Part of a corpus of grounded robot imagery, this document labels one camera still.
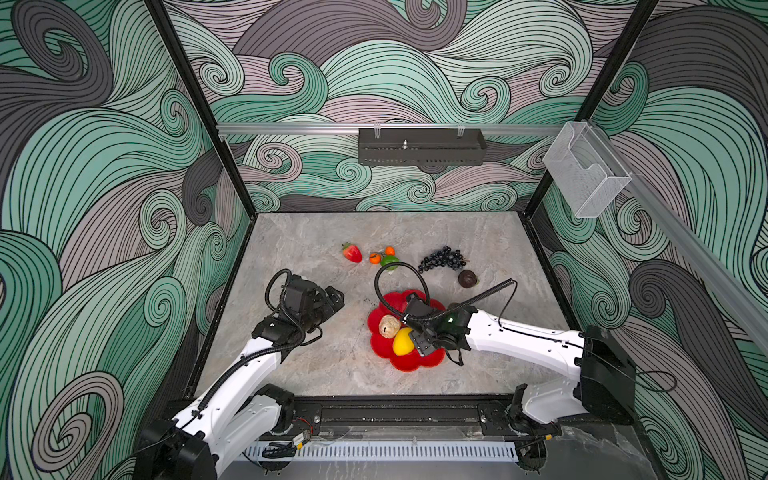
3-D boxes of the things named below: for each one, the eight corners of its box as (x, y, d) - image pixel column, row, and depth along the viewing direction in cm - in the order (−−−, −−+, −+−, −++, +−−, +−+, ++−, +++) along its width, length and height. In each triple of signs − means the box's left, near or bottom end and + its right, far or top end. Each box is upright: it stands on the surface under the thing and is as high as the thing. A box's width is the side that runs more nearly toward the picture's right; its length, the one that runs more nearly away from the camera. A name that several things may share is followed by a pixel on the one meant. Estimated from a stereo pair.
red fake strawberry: (339, 256, 109) (337, 250, 106) (345, 248, 112) (344, 241, 109) (359, 264, 107) (358, 258, 104) (364, 255, 109) (364, 248, 106)
